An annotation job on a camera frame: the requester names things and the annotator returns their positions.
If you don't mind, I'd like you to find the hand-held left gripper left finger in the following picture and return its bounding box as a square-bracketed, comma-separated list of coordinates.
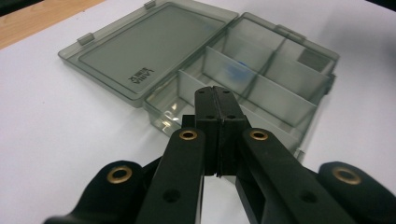
[181, 87, 220, 177]

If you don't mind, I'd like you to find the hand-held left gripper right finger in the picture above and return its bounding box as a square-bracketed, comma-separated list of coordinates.
[215, 86, 252, 178]

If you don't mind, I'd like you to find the grey transparent compartment box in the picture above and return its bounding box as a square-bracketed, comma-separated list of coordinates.
[57, 0, 341, 163]

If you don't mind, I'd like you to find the wooden table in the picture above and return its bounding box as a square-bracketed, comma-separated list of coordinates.
[0, 0, 106, 50]

